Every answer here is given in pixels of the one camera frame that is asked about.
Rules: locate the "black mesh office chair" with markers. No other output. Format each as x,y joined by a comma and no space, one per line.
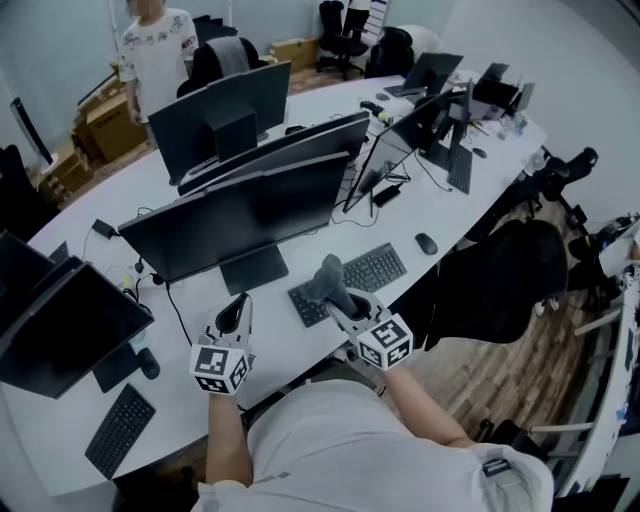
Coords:
500,285

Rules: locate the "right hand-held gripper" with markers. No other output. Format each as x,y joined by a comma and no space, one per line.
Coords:
385,340

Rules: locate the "person in white shirt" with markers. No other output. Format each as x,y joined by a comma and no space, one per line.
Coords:
360,460

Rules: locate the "black monitor with thin-legged stand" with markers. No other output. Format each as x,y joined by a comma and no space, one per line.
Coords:
380,165

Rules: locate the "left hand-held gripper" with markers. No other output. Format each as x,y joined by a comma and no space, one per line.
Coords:
217,362

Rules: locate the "black computer mouse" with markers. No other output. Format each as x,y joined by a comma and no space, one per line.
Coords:
148,363
426,243
480,153

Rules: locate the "grey laptop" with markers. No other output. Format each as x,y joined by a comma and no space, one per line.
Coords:
430,72

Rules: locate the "cardboard box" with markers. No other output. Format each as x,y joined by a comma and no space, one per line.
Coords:
110,120
295,52

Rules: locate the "black power adapter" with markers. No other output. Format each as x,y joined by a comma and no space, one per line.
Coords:
104,228
387,195

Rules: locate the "black keyboard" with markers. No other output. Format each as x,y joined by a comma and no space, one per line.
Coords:
120,432
380,265
460,170

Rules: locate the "person's right forearm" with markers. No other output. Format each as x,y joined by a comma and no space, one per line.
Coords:
425,410

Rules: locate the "black monitor with flat base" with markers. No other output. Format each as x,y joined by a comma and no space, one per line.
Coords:
235,220

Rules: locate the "person's left forearm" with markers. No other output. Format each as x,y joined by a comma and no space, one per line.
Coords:
227,440

